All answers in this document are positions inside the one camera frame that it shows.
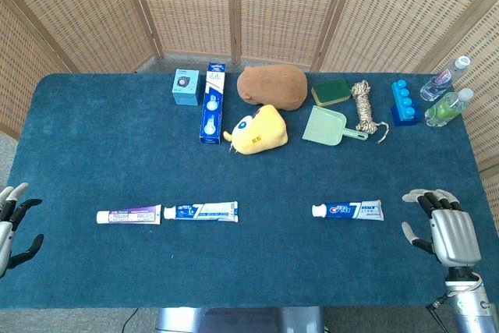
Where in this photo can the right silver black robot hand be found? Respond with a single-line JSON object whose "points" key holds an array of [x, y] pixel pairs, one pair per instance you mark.
{"points": [[454, 235]]}

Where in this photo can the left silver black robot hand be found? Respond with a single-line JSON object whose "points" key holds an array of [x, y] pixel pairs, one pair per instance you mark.
{"points": [[8, 227]]}

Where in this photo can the dark blue Crest toothpaste tube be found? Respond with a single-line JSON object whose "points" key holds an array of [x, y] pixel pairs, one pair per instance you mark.
{"points": [[347, 210]]}

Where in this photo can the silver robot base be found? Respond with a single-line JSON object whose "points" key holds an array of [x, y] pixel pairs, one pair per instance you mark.
{"points": [[234, 321]]}

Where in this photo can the purple toothpaste tube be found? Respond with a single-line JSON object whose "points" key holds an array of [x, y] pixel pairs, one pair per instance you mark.
{"points": [[132, 215]]}

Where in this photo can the slim blue white toothpaste tube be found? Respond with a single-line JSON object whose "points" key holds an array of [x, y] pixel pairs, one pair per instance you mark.
{"points": [[202, 211]]}

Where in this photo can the blue and white cardboard box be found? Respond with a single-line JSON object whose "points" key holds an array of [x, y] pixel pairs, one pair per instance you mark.
{"points": [[212, 107]]}

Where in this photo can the bottle with green liquid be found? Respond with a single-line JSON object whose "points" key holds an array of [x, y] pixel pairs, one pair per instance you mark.
{"points": [[444, 108]]}

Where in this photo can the blue toy building block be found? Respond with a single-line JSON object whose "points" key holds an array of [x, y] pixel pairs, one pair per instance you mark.
{"points": [[405, 107]]}

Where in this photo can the clear water bottle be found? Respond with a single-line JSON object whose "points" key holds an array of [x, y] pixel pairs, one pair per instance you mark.
{"points": [[436, 85]]}

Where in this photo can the woven bamboo screen panel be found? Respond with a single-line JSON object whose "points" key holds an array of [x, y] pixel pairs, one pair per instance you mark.
{"points": [[187, 5], [288, 5], [483, 75], [85, 9], [23, 56], [401, 13]]}

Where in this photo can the light green plastic dustpan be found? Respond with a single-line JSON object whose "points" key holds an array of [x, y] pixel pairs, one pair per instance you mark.
{"points": [[323, 126]]}

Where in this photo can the green yellow sponge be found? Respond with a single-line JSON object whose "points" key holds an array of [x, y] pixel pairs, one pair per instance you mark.
{"points": [[329, 91]]}

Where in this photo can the dark blue table mat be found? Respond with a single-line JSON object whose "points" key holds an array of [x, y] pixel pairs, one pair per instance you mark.
{"points": [[249, 263]]}

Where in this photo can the yellow plush toy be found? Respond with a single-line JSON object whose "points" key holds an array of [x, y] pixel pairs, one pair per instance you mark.
{"points": [[261, 134]]}

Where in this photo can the small light blue box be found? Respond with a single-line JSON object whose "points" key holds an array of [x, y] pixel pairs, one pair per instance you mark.
{"points": [[185, 87]]}

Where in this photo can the brown plush toy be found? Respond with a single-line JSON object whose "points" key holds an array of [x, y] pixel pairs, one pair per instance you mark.
{"points": [[273, 83]]}

